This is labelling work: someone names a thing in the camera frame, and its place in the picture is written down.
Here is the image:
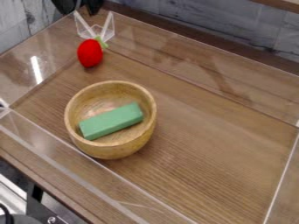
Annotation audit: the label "green rectangular block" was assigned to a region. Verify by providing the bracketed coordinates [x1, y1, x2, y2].
[79, 102, 145, 141]

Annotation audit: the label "wooden bowl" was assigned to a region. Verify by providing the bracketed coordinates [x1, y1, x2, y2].
[65, 80, 158, 159]

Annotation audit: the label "clear acrylic tray walls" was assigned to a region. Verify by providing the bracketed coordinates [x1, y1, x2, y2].
[0, 13, 299, 224]

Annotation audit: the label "red plush fruit green stem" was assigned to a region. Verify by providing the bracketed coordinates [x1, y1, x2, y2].
[78, 36, 109, 68]

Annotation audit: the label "black metal table frame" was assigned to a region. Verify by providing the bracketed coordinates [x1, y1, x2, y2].
[25, 182, 71, 224]

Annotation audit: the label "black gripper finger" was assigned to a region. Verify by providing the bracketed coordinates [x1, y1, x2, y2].
[51, 0, 77, 15]
[85, 0, 105, 16]

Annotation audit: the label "black cable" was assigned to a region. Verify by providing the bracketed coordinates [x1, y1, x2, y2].
[0, 204, 14, 224]

